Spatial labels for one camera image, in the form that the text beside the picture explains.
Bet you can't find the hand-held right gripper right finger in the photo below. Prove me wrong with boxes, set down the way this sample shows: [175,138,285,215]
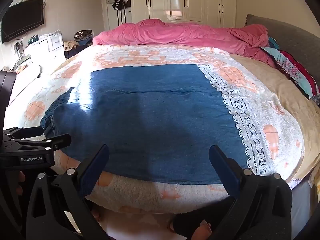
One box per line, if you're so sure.
[209,144,293,240]

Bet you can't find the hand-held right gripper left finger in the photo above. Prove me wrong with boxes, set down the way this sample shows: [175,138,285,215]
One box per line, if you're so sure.
[26,144,110,240]

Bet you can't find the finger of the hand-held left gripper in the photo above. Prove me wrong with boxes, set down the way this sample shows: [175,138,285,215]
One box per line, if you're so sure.
[10,134,72,152]
[4,126,45,140]

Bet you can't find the blue pants with lace trim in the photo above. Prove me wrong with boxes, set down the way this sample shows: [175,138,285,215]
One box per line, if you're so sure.
[40,64,273,184]

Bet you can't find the person's left hand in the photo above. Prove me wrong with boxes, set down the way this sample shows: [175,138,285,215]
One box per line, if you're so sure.
[15,172,26,196]

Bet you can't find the white orange fleece blanket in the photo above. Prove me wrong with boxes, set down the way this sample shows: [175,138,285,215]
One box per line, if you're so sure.
[4,44,305,214]

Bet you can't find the white rounded board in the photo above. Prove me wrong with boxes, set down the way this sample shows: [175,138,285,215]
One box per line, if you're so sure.
[14,64,42,79]

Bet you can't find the black slipper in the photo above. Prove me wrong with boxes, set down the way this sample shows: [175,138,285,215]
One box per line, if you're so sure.
[172,197,235,240]

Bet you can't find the person's foot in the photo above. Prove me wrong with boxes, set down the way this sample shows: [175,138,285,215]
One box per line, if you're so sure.
[191,220,215,240]

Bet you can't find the white dresser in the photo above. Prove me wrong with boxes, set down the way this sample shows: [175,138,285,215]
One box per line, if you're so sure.
[24,31,64,60]

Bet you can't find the beige plush toy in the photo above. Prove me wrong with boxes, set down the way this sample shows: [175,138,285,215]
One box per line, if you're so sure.
[63,41,80,52]

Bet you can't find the pile of folded clothes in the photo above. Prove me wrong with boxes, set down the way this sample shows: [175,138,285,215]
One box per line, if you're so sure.
[74,29,93,47]

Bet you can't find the colourful floral pillow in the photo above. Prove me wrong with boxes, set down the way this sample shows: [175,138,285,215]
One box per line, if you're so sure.
[260,37,320,100]

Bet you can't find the white door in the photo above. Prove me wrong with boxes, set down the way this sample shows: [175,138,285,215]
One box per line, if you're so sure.
[101,0,133,32]

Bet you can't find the pink duvet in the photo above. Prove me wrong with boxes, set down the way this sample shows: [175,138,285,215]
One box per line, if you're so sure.
[92,19,278,68]

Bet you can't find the grey headboard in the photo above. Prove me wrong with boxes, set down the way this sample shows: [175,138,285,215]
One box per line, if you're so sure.
[245,14,320,85]

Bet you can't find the black white striped bag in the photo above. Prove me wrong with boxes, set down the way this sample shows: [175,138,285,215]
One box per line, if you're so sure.
[112,0,125,25]

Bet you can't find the white wardrobe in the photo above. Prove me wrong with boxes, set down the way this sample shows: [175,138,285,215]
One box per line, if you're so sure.
[131,0,237,28]

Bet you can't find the black wall television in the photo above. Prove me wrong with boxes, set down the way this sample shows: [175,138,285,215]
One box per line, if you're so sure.
[0,0,45,44]

